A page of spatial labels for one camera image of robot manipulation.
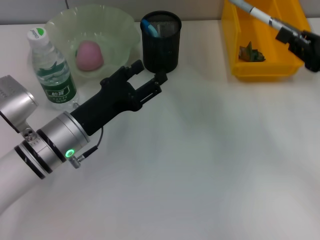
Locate black mesh pen holder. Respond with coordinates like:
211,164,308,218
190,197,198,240
139,10,183,74

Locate green plastic wrapper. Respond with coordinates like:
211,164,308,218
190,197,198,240
237,41,267,63

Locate yellow plastic bin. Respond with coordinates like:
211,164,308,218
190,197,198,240
221,0,312,81

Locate clear bottle with green label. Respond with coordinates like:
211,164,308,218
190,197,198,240
26,26,79,111

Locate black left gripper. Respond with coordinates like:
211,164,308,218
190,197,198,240
69,59,169,137

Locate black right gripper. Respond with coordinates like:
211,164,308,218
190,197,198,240
274,25,320,74

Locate blue scissors with sheath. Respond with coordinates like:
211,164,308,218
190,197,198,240
140,19,160,38

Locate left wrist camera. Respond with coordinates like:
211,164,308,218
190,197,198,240
0,74,40,144

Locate silver ballpoint pen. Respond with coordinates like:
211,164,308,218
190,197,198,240
229,0,305,37

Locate left gripper cable with plug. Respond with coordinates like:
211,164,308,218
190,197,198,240
68,125,105,170

